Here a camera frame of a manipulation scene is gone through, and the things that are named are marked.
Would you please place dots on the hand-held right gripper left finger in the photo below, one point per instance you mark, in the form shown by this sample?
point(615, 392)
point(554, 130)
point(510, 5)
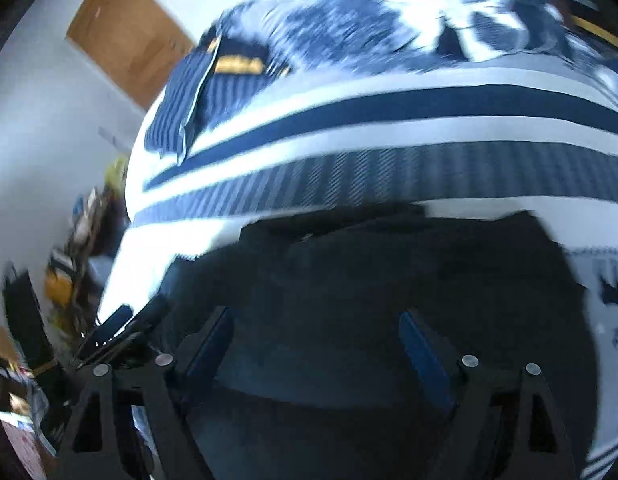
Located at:
point(209, 350)

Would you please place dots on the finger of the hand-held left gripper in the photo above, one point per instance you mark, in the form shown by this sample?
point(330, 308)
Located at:
point(111, 322)
point(150, 311)

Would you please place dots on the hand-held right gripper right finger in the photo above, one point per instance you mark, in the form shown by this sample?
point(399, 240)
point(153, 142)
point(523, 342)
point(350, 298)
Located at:
point(424, 355)

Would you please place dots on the black puffer jacket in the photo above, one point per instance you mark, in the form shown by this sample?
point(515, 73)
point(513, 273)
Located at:
point(339, 285)

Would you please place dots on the cluttered wooden side table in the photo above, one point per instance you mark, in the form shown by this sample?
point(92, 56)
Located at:
point(84, 240)

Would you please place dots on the yellow bag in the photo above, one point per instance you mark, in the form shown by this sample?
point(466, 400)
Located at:
point(116, 177)

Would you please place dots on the bed with printed bedsheet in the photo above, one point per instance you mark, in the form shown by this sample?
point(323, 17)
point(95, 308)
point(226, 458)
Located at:
point(364, 135)

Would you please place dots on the wooden door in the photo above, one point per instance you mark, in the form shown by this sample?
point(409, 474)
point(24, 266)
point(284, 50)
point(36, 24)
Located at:
point(129, 35)

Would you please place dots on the crumpled printed duvet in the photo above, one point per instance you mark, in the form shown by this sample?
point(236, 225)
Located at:
point(339, 25)

